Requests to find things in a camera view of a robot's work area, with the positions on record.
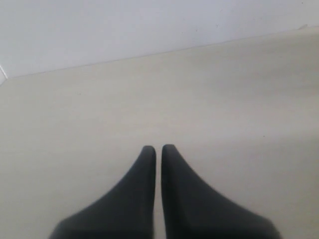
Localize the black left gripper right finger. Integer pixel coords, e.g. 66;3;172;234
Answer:
161;144;281;239

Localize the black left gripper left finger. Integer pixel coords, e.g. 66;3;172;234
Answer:
50;146;156;239

